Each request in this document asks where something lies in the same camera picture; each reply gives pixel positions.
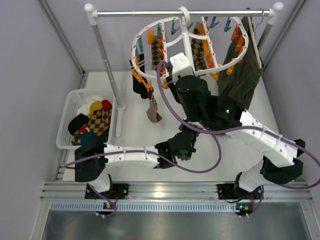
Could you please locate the white clip hanger frame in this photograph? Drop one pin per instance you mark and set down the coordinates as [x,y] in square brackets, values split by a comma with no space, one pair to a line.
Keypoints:
[182,44]

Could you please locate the brown argyle sock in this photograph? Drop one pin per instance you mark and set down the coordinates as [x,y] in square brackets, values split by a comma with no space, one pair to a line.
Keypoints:
[198,54]
[99,123]
[157,52]

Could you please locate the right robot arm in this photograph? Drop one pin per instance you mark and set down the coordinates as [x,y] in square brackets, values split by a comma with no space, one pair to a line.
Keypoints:
[224,115]

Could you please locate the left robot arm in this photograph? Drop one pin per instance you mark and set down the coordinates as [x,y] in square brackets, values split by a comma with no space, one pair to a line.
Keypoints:
[95,157]

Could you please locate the wooden clothes hanger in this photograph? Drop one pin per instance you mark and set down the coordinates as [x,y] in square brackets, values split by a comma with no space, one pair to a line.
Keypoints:
[254,43]

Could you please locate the black striped sock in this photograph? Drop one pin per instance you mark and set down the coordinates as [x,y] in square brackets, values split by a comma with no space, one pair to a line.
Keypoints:
[137,80]

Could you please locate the olive green garment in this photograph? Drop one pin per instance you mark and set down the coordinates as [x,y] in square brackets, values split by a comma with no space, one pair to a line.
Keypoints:
[241,82]

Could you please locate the red sock in basket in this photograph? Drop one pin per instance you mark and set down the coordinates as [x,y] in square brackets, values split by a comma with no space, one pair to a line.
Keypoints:
[106,104]

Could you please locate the yellow sock in basket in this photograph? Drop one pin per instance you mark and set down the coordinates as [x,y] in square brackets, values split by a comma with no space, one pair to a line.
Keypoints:
[95,106]

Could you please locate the white sock in basket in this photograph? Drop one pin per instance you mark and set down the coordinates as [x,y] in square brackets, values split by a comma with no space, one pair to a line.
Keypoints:
[84,109]

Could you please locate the dark teal sock in basket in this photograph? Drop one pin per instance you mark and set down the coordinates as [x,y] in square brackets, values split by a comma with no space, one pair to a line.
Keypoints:
[87,137]

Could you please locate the black sock in basket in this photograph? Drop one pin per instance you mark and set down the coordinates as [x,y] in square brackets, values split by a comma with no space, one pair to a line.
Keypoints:
[77,123]

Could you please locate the white laundry basket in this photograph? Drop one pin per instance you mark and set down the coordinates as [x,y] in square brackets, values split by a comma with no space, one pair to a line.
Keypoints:
[75,99]

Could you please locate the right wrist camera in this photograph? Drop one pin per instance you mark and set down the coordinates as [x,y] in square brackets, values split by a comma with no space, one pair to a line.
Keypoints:
[181,67]

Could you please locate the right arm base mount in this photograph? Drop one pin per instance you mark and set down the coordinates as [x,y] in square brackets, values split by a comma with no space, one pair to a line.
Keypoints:
[226,191]

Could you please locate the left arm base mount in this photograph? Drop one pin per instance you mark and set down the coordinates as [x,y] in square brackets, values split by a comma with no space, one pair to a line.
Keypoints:
[117,191]

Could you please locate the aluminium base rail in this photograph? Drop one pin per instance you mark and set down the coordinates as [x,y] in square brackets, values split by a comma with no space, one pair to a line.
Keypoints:
[143,197]

